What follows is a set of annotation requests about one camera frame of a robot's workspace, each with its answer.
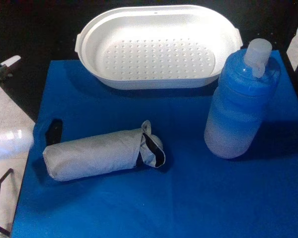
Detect black metal frame stand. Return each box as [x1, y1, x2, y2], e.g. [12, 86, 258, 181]
[0, 168, 14, 236]

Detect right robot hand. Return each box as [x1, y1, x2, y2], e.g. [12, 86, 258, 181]
[0, 55, 21, 93]

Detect grey umbrella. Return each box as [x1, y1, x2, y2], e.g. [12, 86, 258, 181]
[42, 120, 166, 182]

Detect white oval perforated basin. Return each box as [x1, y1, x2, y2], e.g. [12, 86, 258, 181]
[75, 4, 243, 90]

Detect blue bottle with translucent cap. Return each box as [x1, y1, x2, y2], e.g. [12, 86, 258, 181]
[204, 38, 281, 159]

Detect blue table cover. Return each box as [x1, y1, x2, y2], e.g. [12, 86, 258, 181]
[11, 50, 298, 238]

